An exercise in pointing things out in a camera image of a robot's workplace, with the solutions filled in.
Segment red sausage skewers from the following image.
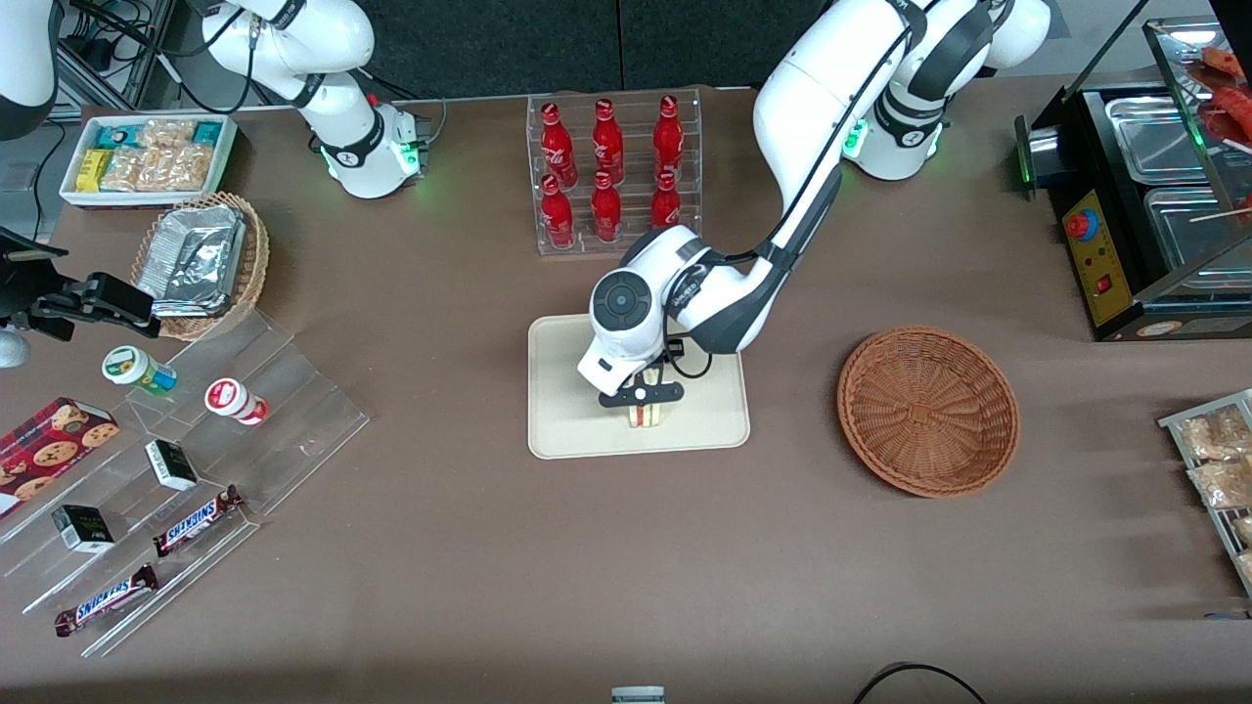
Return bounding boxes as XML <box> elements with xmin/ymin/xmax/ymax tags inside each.
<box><xmin>1197</xmin><ymin>43</ymin><xmax>1252</xmax><ymax>150</ymax></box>

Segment aluminium frame with cables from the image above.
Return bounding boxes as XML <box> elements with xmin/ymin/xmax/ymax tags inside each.
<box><xmin>54</xmin><ymin>0</ymin><xmax>182</xmax><ymax>110</ymax></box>

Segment clear acrylic stepped display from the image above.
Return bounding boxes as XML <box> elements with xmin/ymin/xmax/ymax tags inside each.
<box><xmin>0</xmin><ymin>308</ymin><xmax>372</xmax><ymax>659</ymax></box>

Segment clear peanut snack bag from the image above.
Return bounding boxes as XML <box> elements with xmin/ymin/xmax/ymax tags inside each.
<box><xmin>137</xmin><ymin>144</ymin><xmax>213</xmax><ymax>193</ymax></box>
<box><xmin>101</xmin><ymin>148</ymin><xmax>144</xmax><ymax>193</ymax></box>
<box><xmin>136</xmin><ymin>118</ymin><xmax>198</xmax><ymax>151</ymax></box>

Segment black hot food display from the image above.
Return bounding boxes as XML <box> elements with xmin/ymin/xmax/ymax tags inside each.
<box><xmin>1013</xmin><ymin>14</ymin><xmax>1252</xmax><ymax>342</ymax></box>

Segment tray of packaged snacks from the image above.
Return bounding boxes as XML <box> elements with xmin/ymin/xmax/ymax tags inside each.
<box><xmin>1158</xmin><ymin>388</ymin><xmax>1252</xmax><ymax>599</ymax></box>

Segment black curved cable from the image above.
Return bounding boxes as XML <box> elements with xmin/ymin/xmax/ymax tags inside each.
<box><xmin>851</xmin><ymin>662</ymin><xmax>989</xmax><ymax>704</ymax></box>

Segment silver foil tray stack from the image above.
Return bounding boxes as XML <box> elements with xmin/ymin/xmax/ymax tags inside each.
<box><xmin>136</xmin><ymin>202</ymin><xmax>246</xmax><ymax>318</ymax></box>

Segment clear acrylic bottle rack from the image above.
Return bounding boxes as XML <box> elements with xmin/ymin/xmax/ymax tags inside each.
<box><xmin>525</xmin><ymin>87</ymin><xmax>704</xmax><ymax>257</ymax></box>

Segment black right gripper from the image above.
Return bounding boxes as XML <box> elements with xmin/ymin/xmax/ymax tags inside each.
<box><xmin>0</xmin><ymin>227</ymin><xmax>160</xmax><ymax>340</ymax></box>

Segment small black box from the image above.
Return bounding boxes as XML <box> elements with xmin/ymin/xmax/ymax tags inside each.
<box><xmin>50</xmin><ymin>504</ymin><xmax>116</xmax><ymax>555</ymax></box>
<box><xmin>144</xmin><ymin>439</ymin><xmax>201</xmax><ymax>492</ymax></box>

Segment green lidded yogurt cup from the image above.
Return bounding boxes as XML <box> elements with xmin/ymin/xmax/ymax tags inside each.
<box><xmin>101</xmin><ymin>344</ymin><xmax>179</xmax><ymax>397</ymax></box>

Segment brown Snickers bar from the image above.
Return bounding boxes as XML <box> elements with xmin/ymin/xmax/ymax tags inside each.
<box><xmin>152</xmin><ymin>484</ymin><xmax>245</xmax><ymax>559</ymax></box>
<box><xmin>53</xmin><ymin>562</ymin><xmax>160</xmax><ymax>638</ymax></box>

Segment beige plastic tray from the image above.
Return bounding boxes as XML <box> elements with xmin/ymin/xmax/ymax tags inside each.
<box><xmin>527</xmin><ymin>305</ymin><xmax>752</xmax><ymax>461</ymax></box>

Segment red white small bottle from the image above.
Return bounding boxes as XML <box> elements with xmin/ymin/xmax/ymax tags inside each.
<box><xmin>203</xmin><ymin>376</ymin><xmax>270</xmax><ymax>427</ymax></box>

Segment red cookie box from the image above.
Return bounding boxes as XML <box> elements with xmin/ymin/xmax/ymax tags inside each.
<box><xmin>0</xmin><ymin>395</ymin><xmax>121</xmax><ymax>520</ymax></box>

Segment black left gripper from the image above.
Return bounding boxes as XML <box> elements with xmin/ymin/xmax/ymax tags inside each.
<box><xmin>623</xmin><ymin>336</ymin><xmax>687</xmax><ymax>427</ymax></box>

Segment light wicker basket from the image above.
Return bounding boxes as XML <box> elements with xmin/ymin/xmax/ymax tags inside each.
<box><xmin>129</xmin><ymin>191</ymin><xmax>271</xmax><ymax>342</ymax></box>

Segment white rectangular snack bin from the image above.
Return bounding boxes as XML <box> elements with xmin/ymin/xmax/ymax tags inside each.
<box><xmin>59</xmin><ymin>112</ymin><xmax>240</xmax><ymax>210</ymax></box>

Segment red cola bottle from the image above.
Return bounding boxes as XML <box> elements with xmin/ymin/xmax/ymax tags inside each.
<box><xmin>650</xmin><ymin>169</ymin><xmax>683</xmax><ymax>236</ymax></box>
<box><xmin>591</xmin><ymin>170</ymin><xmax>623</xmax><ymax>244</ymax></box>
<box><xmin>592</xmin><ymin>98</ymin><xmax>626</xmax><ymax>187</ymax></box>
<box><xmin>652</xmin><ymin>94</ymin><xmax>685</xmax><ymax>183</ymax></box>
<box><xmin>540</xmin><ymin>174</ymin><xmax>576</xmax><ymax>249</ymax></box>
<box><xmin>540</xmin><ymin>102</ymin><xmax>577</xmax><ymax>189</ymax></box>

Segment brown round wicker basket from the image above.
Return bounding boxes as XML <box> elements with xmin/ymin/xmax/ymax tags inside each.
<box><xmin>836</xmin><ymin>325</ymin><xmax>1021</xmax><ymax>500</ymax></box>

